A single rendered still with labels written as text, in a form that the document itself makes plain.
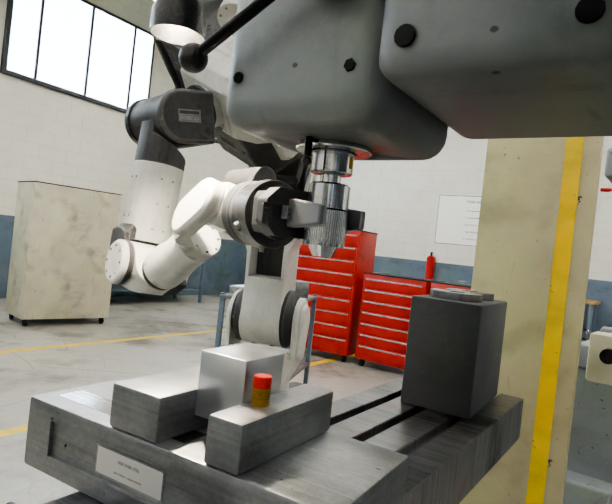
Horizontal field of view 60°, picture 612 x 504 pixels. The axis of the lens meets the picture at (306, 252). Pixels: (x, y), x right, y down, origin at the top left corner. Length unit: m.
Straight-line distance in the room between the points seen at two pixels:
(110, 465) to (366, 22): 0.45
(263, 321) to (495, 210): 1.29
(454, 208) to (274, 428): 9.68
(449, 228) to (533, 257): 7.83
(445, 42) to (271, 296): 0.94
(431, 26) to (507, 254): 1.88
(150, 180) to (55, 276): 5.73
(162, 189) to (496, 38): 0.69
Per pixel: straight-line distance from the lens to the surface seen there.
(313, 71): 0.52
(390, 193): 10.59
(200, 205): 0.75
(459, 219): 10.03
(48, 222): 6.61
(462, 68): 0.44
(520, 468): 2.38
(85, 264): 6.80
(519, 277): 2.27
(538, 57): 0.43
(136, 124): 1.07
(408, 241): 10.33
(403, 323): 5.55
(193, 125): 1.01
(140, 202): 0.99
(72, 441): 0.58
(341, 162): 0.58
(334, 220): 0.57
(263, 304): 1.30
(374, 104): 0.49
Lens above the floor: 1.19
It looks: level
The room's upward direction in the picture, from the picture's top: 6 degrees clockwise
